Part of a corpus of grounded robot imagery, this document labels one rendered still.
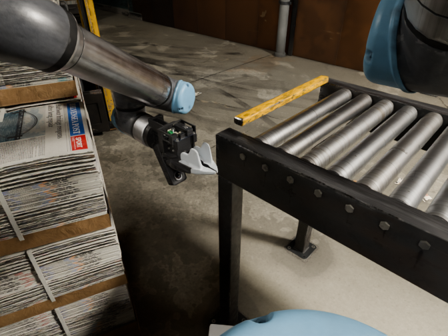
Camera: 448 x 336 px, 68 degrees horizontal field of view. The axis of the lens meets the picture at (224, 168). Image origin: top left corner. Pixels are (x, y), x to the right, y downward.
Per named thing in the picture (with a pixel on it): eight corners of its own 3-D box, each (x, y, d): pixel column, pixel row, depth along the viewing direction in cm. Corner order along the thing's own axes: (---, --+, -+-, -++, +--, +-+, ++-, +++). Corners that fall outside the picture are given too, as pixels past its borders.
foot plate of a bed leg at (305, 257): (280, 248, 154) (281, 247, 154) (297, 232, 163) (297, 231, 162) (305, 264, 147) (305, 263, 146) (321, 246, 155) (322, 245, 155)
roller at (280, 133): (245, 155, 81) (246, 137, 78) (337, 99, 109) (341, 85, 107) (261, 162, 78) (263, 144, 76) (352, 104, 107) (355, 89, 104)
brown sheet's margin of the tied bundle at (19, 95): (13, 105, 84) (7, 89, 82) (19, 71, 106) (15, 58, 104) (79, 95, 90) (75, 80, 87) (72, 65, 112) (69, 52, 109)
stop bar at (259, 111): (232, 123, 84) (232, 116, 83) (319, 80, 110) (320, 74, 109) (242, 127, 83) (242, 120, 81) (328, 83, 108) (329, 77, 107)
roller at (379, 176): (345, 203, 67) (348, 183, 64) (422, 125, 95) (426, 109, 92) (370, 213, 63) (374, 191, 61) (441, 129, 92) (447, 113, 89)
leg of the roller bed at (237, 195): (217, 321, 125) (215, 175, 86) (228, 311, 128) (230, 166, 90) (229, 331, 121) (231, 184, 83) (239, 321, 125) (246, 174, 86)
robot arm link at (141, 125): (135, 147, 85) (160, 135, 90) (145, 153, 82) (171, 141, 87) (130, 120, 81) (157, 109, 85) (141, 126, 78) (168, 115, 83)
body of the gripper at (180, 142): (172, 138, 71) (139, 121, 77) (175, 171, 75) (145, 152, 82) (199, 126, 75) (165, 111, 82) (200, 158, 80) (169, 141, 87)
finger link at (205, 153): (215, 153, 69) (186, 139, 74) (216, 177, 72) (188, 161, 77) (226, 148, 70) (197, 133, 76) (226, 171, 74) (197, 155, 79)
